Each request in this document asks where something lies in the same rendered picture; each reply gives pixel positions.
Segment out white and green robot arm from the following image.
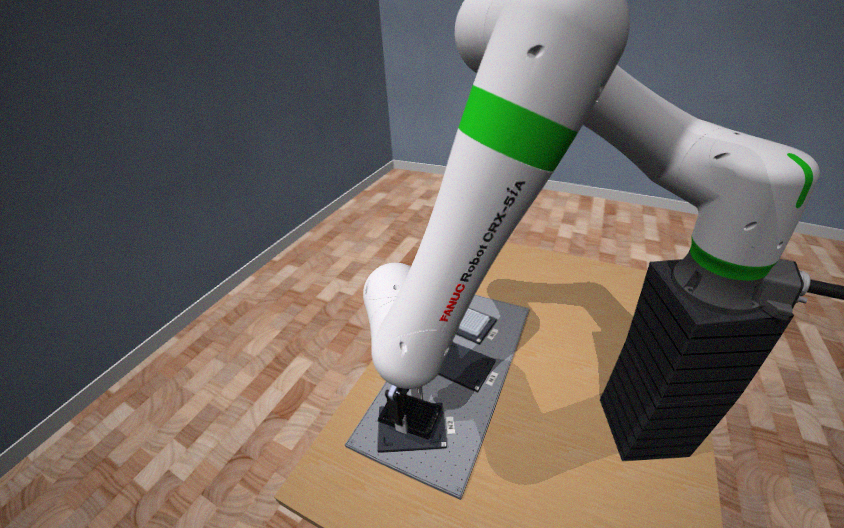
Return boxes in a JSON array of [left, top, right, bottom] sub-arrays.
[[363, 0, 844, 389]]

